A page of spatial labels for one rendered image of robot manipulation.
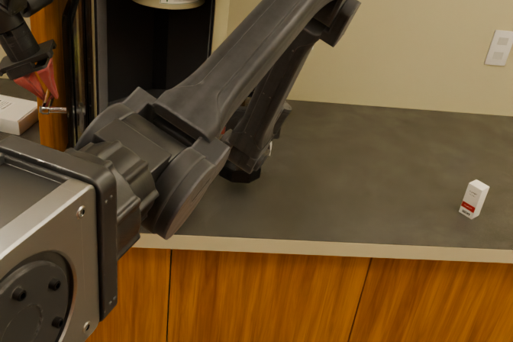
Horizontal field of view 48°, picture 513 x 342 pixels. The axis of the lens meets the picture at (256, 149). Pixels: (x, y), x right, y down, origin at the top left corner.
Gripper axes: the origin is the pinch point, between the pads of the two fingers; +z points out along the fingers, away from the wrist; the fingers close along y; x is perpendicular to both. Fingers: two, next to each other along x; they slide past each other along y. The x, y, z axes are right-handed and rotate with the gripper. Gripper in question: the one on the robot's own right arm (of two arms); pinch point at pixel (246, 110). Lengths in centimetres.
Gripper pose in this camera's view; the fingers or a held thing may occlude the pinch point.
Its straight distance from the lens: 128.6
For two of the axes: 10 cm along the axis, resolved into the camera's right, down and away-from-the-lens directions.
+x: -1.1, 9.0, 4.3
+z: -1.0, -4.4, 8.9
